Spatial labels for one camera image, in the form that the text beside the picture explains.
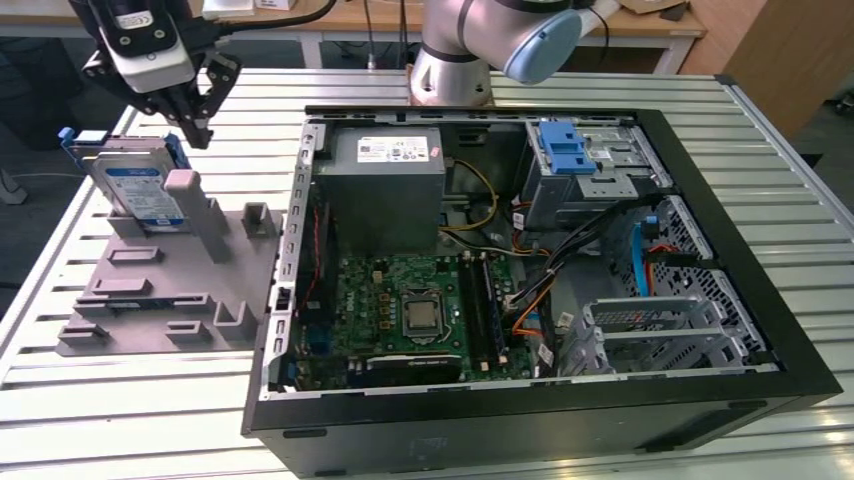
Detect blue drive latch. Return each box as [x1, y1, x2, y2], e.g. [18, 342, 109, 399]
[537, 121, 595, 175]

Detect grey parts rack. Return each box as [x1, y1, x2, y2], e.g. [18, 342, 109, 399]
[56, 169, 285, 357]

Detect metal optical drive cage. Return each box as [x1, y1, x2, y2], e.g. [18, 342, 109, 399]
[519, 119, 672, 231]

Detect metal disk bay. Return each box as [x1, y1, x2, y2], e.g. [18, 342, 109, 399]
[556, 294, 755, 379]

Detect CPU socket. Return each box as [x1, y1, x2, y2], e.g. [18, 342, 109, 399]
[396, 287, 448, 347]

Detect large white box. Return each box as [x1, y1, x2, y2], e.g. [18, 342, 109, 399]
[201, 0, 254, 19]

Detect hard disk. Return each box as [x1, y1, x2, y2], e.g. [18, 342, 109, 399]
[57, 127, 192, 234]

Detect red black power wire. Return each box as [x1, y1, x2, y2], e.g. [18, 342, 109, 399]
[647, 243, 716, 267]

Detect black desk cable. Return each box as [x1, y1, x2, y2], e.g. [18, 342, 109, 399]
[591, 9, 612, 51]

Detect RAM stick in slot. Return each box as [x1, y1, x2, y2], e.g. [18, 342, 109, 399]
[480, 257, 509, 365]

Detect black graphics card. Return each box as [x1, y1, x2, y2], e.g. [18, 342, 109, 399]
[345, 352, 463, 387]

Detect grey power supply unit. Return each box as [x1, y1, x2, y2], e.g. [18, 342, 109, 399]
[312, 126, 447, 256]

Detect orange wires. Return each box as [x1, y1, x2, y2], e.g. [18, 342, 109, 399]
[511, 309, 545, 339]

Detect blue SATA wire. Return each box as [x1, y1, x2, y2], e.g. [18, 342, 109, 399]
[627, 214, 661, 301]

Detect silver CPU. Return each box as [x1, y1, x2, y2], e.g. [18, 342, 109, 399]
[403, 301, 443, 337]

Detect black waste bin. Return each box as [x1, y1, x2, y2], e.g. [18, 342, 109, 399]
[0, 37, 85, 151]

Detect yellow wires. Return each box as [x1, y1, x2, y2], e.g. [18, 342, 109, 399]
[439, 158, 499, 234]

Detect wooden desk white frame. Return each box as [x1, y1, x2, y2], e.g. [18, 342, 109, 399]
[0, 0, 708, 76]

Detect green motherboard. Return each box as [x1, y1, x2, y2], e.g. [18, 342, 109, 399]
[292, 252, 541, 389]

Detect black cable bundle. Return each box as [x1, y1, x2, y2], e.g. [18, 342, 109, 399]
[505, 199, 641, 311]

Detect grey stand foot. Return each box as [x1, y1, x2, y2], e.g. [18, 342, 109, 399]
[0, 167, 29, 206]

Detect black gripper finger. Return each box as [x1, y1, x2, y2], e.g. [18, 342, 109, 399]
[196, 52, 241, 149]
[82, 49, 201, 147]

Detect black PC case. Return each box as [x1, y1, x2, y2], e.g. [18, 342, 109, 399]
[238, 104, 843, 476]

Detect brown cardboard piece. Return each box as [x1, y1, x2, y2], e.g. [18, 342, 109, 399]
[616, 0, 688, 21]

